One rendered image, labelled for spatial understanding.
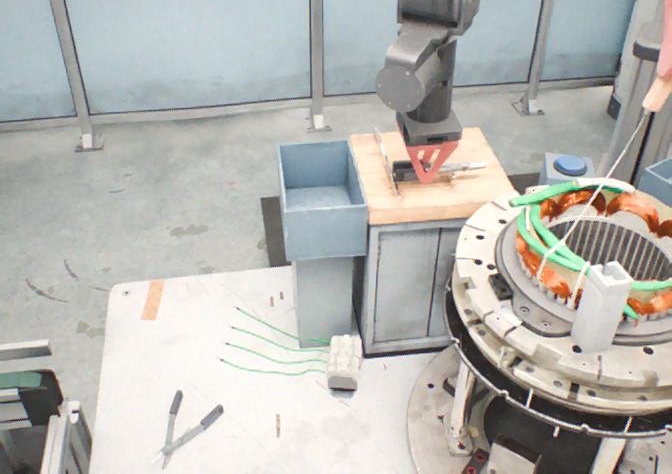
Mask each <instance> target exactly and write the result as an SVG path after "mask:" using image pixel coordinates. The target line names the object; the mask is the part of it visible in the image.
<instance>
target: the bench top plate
mask: <svg viewBox="0 0 672 474"><path fill-rule="evenodd" d="M164 279H165V284H164V289H163V294H162V299H161V303H160V307H159V311H158V315H157V318H156V321H148V320H140V318H141V315H142V311H143V308H144V305H145V301H146V297H147V293H148V289H149V283H150V280H144V281H134V282H126V283H121V284H114V285H112V287H111V291H110V294H109V300H108V308H107V316H106V325H105V333H104V337H105V341H104V349H103V358H102V366H101V374H100V382H99V390H98V399H97V407H96V415H95V423H94V431H93V439H92V447H91V454H92V455H91V463H90V471H89V474H418V471H417V469H416V467H415V464H414V462H413V459H412V456H411V453H410V449H409V444H408V439H407V428H406V420H407V409H408V403H409V399H410V395H411V392H412V389H413V386H415V384H416V382H417V380H418V378H419V376H420V375H421V373H422V372H423V370H424V369H425V368H426V366H427V365H428V364H429V363H430V362H431V361H432V360H433V359H434V357H435V356H436V355H437V354H439V353H440V352H432V353H421V354H409V356H398V357H388V358H376V359H365V358H364V353H363V347H362V365H360V370H359V382H358V388H357V391H355V390H354V395H353V397H351V399H348V398H338V397H332V395H330V388H331V387H329V389H328V385H327V363H324V362H321V361H309V362H305V363H298V364H281V363H277V362H274V361H271V360H269V359H266V358H263V357H261V356H259V355H256V353H254V352H251V351H248V350H245V349H242V348H238V347H234V346H230V345H226V344H225V343H226V342H227V343H230V344H234V345H238V346H242V347H246V348H249V349H251V350H254V351H257V352H259V354H261V355H263V356H267V357H269V358H272V359H274V360H277V361H281V362H297V361H304V360H308V359H321V360H325V361H327V362H328V357H329V356H330V346H324V347H312V348H320V349H324V351H328V353H324V352H319V351H312V352H294V350H290V349H286V348H283V347H280V346H278V345H275V344H273V343H271V342H269V341H267V340H263V339H261V338H259V337H256V336H254V335H251V334H248V333H245V332H242V331H238V330H234V329H231V327H229V326H235V327H237V329H242V330H245V331H248V332H251V333H254V334H256V335H259V336H261V337H264V338H267V339H269V340H271V341H274V342H276V343H278V344H280V345H283V346H286V347H290V348H295V349H300V348H299V339H295V338H293V337H291V336H287V335H285V334H283V333H281V332H279V331H277V330H275V329H273V328H271V327H269V326H267V324H264V323H262V322H260V321H258V320H256V319H254V318H252V317H251V316H249V315H247V314H245V313H243V312H241V311H239V310H237V309H236V308H234V307H233V306H235V307H238V308H240V309H241V310H244V311H245V312H247V313H249V314H251V315H253V316H255V317H256V318H258V319H260V320H262V321H264V322H267V323H269V324H271V326H273V327H275V328H277V329H279V330H281V331H283V332H285V333H287V334H291V335H293V336H296V337H298V331H297V321H296V313H295V304H294V292H293V267H291V266H284V267H274V268H263V269H254V270H243V271H234V272H224V273H213V274H204V275H194V276H184V277H174V278H164ZM227 325H229V326H227ZM221 342H225V343H221ZM216 357H219V358H221V359H223V360H225V361H227V362H229V363H231V364H234V365H236V366H240V367H244V368H248V369H255V370H267V371H279V372H285V373H299V372H302V371H305V370H308V369H312V368H316V369H321V370H324V371H325V373H323V372H320V371H308V372H306V373H303V374H300V375H285V374H279V373H266V372H255V371H248V370H244V369H240V368H236V367H233V366H231V365H229V364H226V363H224V362H222V361H220V360H219V358H216ZM177 390H182V392H183V399H182V402H181V406H180V409H179V411H178V414H177V417H176V419H175V425H174V432H173V439H172V442H173V441H174V440H176V439H177V438H179V437H180V436H182V435H183V434H184V433H185V431H186V430H187V428H190V429H192V428H193V427H196V426H197V425H198V424H200V423H201V422H200V421H201V420H202V419H203V418H204V417H205V416H206V415H208V414H209V413H210V412H211V411H212V410H213V409H214V408H215V407H216V406H217V405H218V404H221V405H222V406H223V410H224V413H223V414H222V415H221V416H219V418H218V419H217V420H216V421H215V422H214V423H212V424H211V425H210V426H209V427H208V428H207V429H206V430H204V429H203V430H202V431H201V432H199V433H198V434H196V435H195V436H194V437H192V438H191V439H188V440H187V441H185V442H184V443H183V444H181V445H180V446H178V447H177V448H175V449H174V450H173V451H172V455H171V457H170V459H169V462H168V464H167V466H166V468H165V470H163V469H162V466H163V462H164V459H165V455H163V454H162V455H161V456H160V457H159V458H158V459H157V460H156V461H155V462H154V463H152V464H150V461H151V460H152V459H153V458H154V456H155V455H156V454H157V453H158V452H159V451H160V449H161V448H163V447H164V446H165V441H166V435H167V428H168V422H169V415H170V413H169V412H170V409H171V405H172V403H173V400H174V397H175V395H176V392H177ZM190 429H189V430H190Z"/></svg>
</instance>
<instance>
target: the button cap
mask: <svg viewBox="0 0 672 474"><path fill-rule="evenodd" d="M556 165H557V166H558V167H559V168H560V169H562V170H564V171H569V172H580V171H583V170H584V167H585V162H584V160H583V159H581V158H580V157H578V156H574V155H562V156H560V157H559V158H558V159H557V163H556Z"/></svg>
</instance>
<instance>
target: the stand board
mask: <svg viewBox="0 0 672 474"><path fill-rule="evenodd" d="M373 134H374V133H373ZM373 134H356V135H349V138H350V143H351V146H352V150H353V154H354V157H355V161H356V165H357V169H359V173H360V176H361V180H362V183H363V188H364V192H365V195H366V199H367V202H368V221H369V224H384V223H398V222H412V221H426V220H440V219H455V218H468V217H471V216H472V215H473V214H474V213H475V212H476V211H477V210H479V209H480V208H481V207H483V205H485V204H487V203H488V202H492V200H494V199H496V198H498V197H500V196H502V195H505V194H507V193H510V192H513V191H514V190H513V188H512V186H511V184H510V183H509V181H508V178H507V176H506V175H505V173H504V171H503V169H502V167H501V166H500V164H499V162H498V160H497V159H496V157H495V155H494V152H493V151H492V149H491V147H490V145H488V144H487V142H486V140H485V138H484V137H483V135H482V133H481V131H480V130H479V127H473V128H463V137H462V139H461V140H458V141H460V143H459V147H457V148H456V149H455V150H454V152H453V153H452V154H451V155H450V156H449V157H448V160H447V161H446V162H445V163H463V162H465V163H485V166H487V168H484V169H478V170H471V171H466V172H463V171H460V172H454V175H455V178H456V185H454V189H451V188H450V186H449V184H448V181H447V178H446V174H442V175H437V176H435V177H434V179H433V180H432V182H426V183H421V182H420V181H419V180H417V181H400V182H396V183H397V187H398V190H399V193H400V195H401V204H400V205H397V204H396V201H395V198H394V195H393V192H392V189H391V186H390V182H389V179H388V176H387V173H386V170H385V167H384V164H383V160H382V157H380V154H379V151H378V148H377V145H376V142H375V139H374V135H373ZM379 135H380V137H381V141H383V144H384V147H385V150H386V153H387V156H388V159H389V163H390V166H391V168H392V164H393V162H394V160H409V159H410V157H409V154H408V152H407V150H406V149H405V147H404V144H403V141H402V138H401V135H400V133H399V132H390V133H379Z"/></svg>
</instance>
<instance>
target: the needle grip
mask: <svg viewBox="0 0 672 474"><path fill-rule="evenodd" d="M671 90H672V73H671V74H670V75H669V76H668V77H667V78H663V77H662V76H660V75H659V74H658V76H657V78H656V79H655V81H654V83H653V84H652V87H651V89H650V91H649V92H648V94H647V96H646V97H645V99H644V101H643V103H642V105H643V107H645V108H647V109H649V110H651V111H654V112H657V111H659V109H660V108H661V106H662V105H663V103H664V101H665V100H666V98H667V96H668V95H669V93H670V91H671Z"/></svg>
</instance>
